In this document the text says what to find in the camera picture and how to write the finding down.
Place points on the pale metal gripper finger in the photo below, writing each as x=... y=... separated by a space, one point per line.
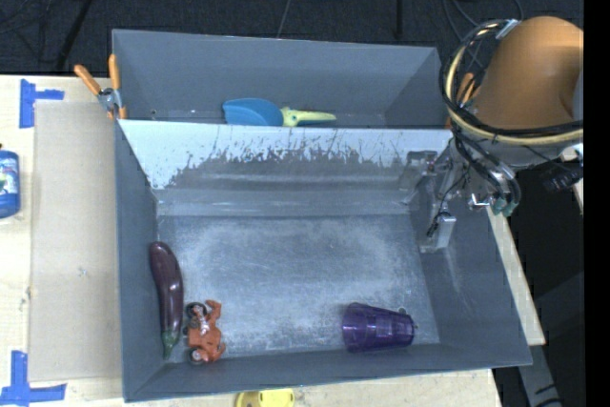
x=419 y=164
x=443 y=229

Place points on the purple plastic cup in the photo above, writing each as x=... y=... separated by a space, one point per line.
x=376 y=328

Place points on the grey metal bin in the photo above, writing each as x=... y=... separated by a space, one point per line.
x=295 y=262

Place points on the orange toy motorcycle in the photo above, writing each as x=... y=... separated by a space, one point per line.
x=205 y=333

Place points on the purple toy eggplant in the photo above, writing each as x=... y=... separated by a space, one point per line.
x=168 y=286

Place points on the pale wood flat board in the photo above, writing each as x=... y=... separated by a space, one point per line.
x=71 y=252

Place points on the blue printed can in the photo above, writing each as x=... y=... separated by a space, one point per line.
x=8 y=186

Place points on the black cylinder on white bracket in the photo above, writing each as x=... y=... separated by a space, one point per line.
x=562 y=177

